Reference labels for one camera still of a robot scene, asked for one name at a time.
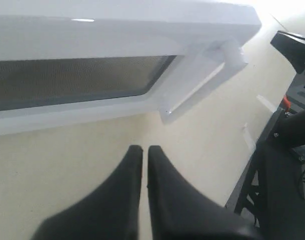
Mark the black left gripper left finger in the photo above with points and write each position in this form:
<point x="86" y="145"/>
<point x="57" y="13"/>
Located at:
<point x="110" y="212"/>

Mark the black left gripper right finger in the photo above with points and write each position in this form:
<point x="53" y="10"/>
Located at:
<point x="178" y="211"/>

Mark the white microwave door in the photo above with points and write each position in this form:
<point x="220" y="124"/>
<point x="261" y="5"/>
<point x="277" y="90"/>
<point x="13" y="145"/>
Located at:
<point x="65" y="62"/>

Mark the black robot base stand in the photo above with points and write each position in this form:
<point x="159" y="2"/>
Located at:
<point x="272" y="188"/>

